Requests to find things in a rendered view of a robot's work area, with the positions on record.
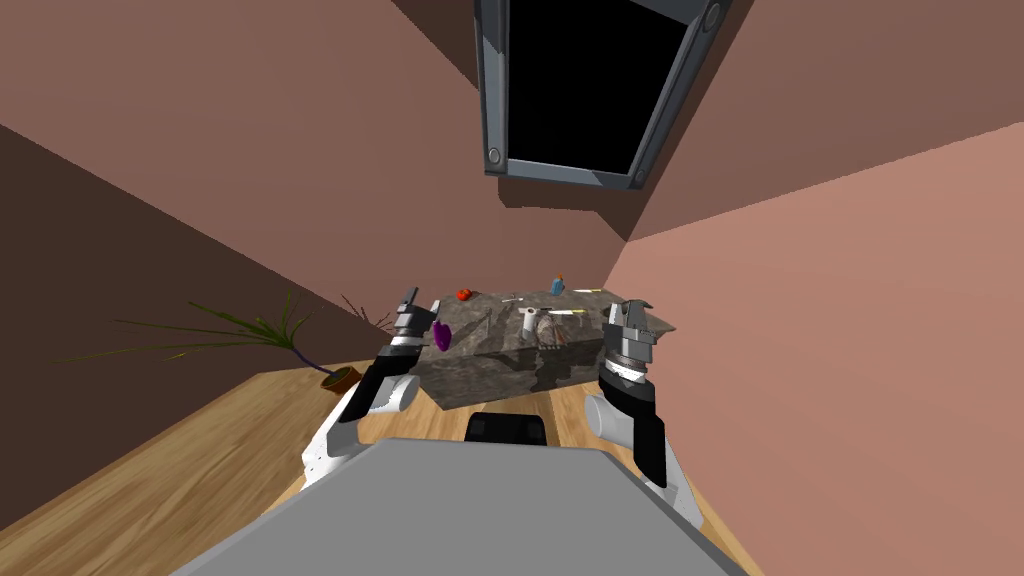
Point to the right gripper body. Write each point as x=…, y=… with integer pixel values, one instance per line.
x=632, y=342

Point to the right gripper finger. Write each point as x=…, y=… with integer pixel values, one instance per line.
x=640, y=310
x=616, y=313

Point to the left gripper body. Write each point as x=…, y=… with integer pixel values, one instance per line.
x=410, y=319

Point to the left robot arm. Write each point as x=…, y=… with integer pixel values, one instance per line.
x=370, y=390

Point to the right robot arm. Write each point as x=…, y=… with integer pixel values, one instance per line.
x=640, y=424

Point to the purple eggplant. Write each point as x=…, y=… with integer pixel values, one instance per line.
x=441, y=336

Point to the blue bottle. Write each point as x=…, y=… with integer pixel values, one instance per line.
x=558, y=285

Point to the grey stone table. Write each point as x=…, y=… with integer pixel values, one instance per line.
x=496, y=360

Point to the white mug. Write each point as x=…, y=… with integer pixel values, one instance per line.
x=529, y=322

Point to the green plant in brown pot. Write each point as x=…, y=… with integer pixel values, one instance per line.
x=264, y=332

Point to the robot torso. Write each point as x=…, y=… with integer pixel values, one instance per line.
x=480, y=512

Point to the grey framed dark window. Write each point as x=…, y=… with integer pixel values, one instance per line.
x=584, y=80

